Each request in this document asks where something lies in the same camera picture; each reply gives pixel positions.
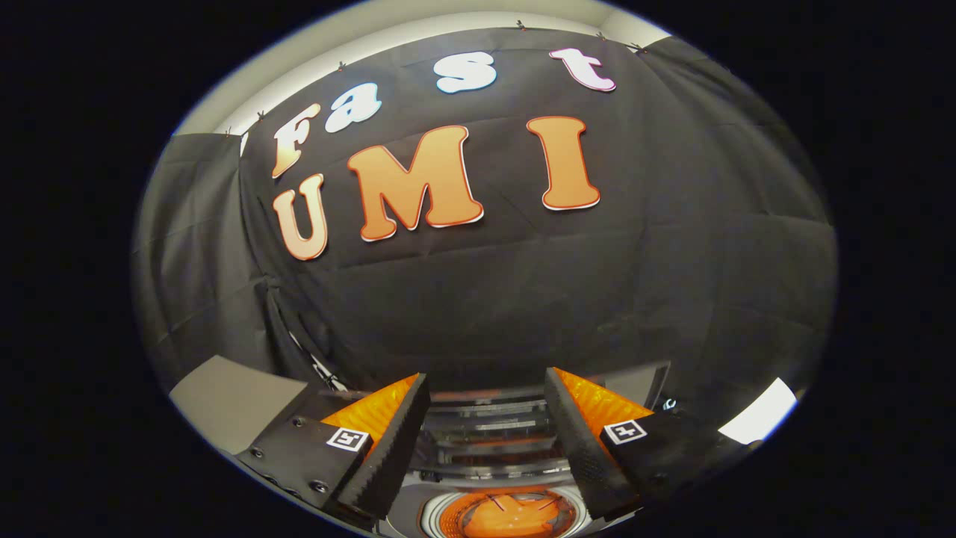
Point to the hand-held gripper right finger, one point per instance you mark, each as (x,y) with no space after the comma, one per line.
(579,448)

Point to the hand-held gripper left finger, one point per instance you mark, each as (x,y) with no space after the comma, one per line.
(396,448)

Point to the dark grey washing machine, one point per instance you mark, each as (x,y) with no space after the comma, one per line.
(407,509)

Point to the yellow polo shirt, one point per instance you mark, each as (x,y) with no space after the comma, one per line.
(515,521)

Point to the black backdrop cloth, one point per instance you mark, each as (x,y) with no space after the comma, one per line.
(560,284)

